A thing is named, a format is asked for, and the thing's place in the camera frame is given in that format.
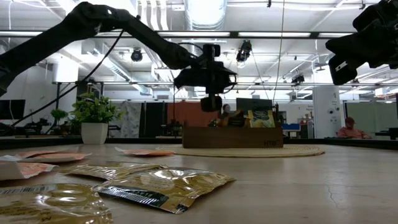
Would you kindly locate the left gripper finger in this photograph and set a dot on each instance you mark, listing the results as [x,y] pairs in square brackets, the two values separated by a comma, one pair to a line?
[216,104]
[206,104]

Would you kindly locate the silver ceiling air duct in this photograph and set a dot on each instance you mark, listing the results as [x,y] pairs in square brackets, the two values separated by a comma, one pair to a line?
[205,15]

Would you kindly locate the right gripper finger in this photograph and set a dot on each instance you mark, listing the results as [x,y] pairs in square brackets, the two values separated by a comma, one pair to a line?
[348,52]
[354,41]

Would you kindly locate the person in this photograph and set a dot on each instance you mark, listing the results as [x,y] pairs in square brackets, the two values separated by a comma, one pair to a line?
[226,109]
[354,133]

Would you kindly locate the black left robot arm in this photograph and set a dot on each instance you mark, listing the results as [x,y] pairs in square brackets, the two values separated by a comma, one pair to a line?
[46,43]

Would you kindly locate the green plant in white pot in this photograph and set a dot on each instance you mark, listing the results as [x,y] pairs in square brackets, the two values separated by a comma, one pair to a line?
[94,133]

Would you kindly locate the blue bin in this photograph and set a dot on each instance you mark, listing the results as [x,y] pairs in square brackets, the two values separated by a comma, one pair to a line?
[291,126]

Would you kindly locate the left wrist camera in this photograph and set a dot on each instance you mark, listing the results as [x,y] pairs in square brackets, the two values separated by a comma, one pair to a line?
[211,51]

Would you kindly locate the wooden tea organizer box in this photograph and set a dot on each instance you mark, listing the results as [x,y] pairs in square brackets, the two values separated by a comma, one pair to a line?
[233,138]

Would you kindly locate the orange partition panel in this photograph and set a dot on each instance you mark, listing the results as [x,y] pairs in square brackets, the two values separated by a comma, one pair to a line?
[186,113]

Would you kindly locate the small background potted plant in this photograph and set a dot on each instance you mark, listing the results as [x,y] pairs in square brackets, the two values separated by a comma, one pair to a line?
[59,115]

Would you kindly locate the black ceiling spotlight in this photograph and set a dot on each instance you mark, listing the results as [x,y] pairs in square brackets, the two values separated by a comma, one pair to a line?
[244,51]
[298,79]
[136,55]

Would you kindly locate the black beam with light strips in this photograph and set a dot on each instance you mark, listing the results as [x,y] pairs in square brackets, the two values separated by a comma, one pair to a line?
[264,34]

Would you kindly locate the black computer monitor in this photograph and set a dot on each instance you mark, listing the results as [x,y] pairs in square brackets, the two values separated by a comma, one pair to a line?
[253,104]
[12,109]

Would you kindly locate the round woven placemat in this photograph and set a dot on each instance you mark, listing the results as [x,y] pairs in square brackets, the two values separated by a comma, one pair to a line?
[248,152]

